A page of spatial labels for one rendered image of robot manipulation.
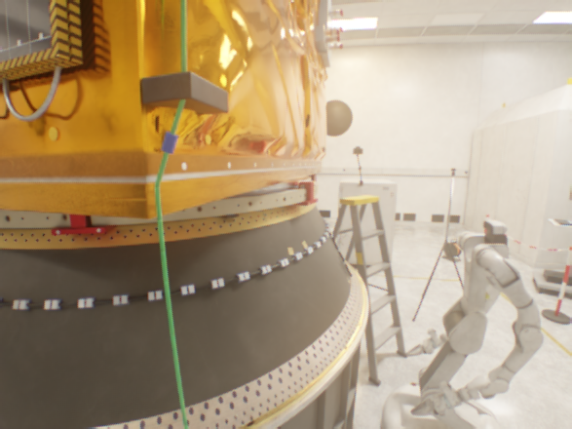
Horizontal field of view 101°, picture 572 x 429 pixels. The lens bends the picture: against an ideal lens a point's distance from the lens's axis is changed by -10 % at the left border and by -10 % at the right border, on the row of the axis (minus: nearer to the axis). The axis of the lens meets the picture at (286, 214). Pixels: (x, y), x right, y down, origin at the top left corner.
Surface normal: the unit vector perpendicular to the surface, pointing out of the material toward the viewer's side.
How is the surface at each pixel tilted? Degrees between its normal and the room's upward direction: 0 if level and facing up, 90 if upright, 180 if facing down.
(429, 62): 90
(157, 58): 90
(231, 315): 62
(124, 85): 90
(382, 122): 90
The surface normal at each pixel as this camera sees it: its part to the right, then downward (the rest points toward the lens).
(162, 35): 0.63, 0.15
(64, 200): -0.24, 0.18
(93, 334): 0.22, -0.30
